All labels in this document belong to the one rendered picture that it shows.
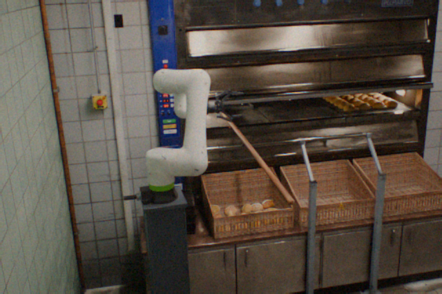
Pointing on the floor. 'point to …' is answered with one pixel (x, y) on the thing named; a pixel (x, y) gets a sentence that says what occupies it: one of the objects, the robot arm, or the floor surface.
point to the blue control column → (159, 10)
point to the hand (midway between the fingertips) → (241, 104)
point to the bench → (262, 274)
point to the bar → (315, 203)
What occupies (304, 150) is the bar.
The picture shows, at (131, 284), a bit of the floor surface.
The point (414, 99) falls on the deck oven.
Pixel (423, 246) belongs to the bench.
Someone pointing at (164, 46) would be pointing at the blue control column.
